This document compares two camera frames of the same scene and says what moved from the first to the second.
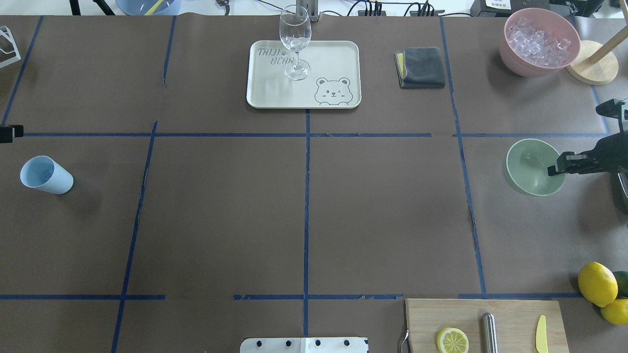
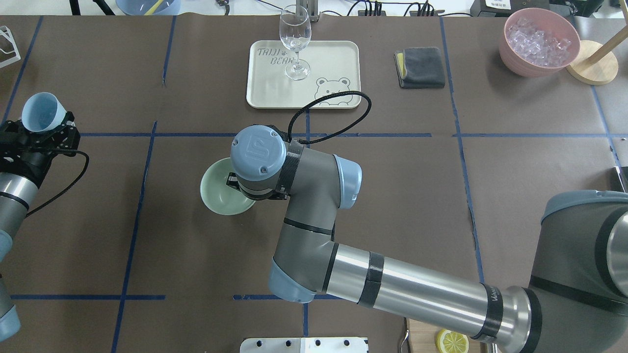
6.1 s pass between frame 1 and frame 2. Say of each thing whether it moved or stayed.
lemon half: stayed
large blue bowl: stayed
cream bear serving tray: stayed
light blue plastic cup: moved
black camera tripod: stayed
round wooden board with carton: stayed
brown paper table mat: stayed
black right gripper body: moved
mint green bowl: moved
